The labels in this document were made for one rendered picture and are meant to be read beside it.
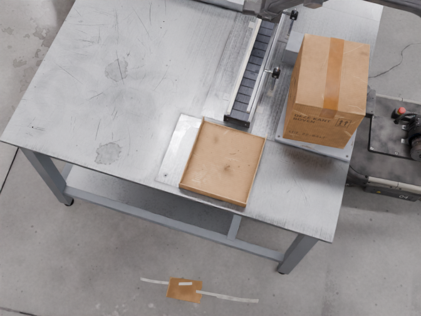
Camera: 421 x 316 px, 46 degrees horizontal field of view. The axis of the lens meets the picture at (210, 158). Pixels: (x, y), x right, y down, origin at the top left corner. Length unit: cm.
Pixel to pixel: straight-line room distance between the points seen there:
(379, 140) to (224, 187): 114
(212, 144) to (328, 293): 113
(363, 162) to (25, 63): 207
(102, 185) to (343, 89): 132
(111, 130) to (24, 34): 157
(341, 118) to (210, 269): 119
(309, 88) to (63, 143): 95
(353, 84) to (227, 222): 100
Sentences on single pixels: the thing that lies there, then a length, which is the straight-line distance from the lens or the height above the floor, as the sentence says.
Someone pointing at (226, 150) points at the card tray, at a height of 83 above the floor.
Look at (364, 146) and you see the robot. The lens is 274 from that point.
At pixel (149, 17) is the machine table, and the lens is 228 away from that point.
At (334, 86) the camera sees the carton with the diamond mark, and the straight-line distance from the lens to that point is 179.
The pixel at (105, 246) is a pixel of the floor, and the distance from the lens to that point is 269.
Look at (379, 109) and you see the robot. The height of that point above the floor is 24.
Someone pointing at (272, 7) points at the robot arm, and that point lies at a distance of 183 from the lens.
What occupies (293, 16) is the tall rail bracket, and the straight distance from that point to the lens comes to 214.
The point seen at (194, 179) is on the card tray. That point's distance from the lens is 187.
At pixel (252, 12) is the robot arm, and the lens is 198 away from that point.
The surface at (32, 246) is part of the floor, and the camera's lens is 278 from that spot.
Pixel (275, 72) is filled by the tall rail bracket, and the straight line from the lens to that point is 196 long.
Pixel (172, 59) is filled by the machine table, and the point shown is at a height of 83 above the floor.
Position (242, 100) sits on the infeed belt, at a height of 88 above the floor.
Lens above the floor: 257
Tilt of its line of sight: 66 degrees down
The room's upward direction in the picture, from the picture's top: 5 degrees clockwise
